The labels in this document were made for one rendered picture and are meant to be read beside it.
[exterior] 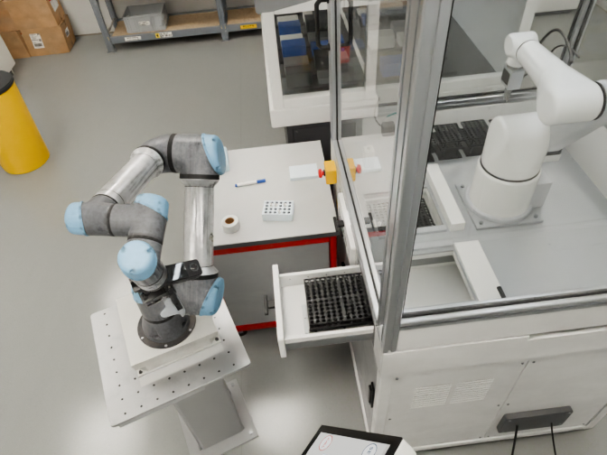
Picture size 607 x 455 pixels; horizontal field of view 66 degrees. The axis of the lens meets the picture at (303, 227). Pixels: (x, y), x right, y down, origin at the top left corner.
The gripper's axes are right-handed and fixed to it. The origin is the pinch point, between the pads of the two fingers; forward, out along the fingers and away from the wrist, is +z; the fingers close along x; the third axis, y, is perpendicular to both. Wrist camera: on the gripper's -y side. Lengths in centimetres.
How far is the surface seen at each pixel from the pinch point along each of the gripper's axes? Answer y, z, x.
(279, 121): -73, 68, -75
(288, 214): -49, 48, -22
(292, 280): -34.4, 25.8, 7.0
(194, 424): 19, 76, 32
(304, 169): -69, 61, -43
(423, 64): -50, -75, 7
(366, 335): -45, 14, 35
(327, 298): -40.3, 17.3, 19.0
